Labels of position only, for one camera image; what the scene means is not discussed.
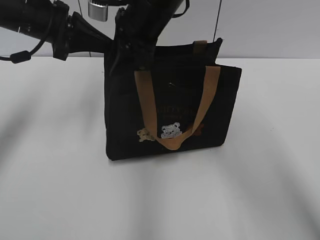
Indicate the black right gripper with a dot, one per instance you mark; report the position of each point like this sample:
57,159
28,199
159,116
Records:
132,44

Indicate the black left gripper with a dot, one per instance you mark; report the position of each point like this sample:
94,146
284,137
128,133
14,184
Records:
82,37

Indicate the black canvas tote bag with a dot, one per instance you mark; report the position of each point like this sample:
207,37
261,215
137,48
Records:
183,101

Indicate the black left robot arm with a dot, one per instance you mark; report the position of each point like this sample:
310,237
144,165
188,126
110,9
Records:
50,22

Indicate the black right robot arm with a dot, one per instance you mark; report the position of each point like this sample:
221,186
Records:
159,13

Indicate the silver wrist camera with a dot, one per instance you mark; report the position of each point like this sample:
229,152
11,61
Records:
97,10

